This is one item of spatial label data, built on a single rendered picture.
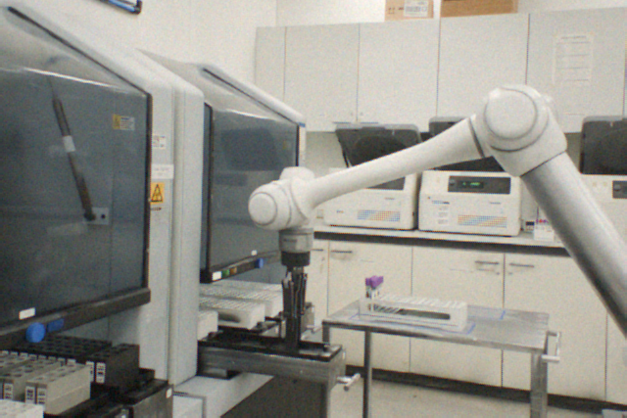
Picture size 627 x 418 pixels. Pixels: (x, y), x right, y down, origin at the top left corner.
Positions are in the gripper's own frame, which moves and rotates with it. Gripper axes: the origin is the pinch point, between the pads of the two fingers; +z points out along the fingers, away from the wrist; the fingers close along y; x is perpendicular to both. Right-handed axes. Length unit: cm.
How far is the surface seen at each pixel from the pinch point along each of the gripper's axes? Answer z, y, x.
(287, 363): 5.1, 11.3, 3.0
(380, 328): 2.8, -22.6, 17.3
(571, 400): 80, -229, 73
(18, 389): -2, 65, -26
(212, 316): -1.9, 3.3, -21.7
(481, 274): 16, -223, 26
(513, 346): 3, -21, 53
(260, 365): 6.4, 11.3, -4.0
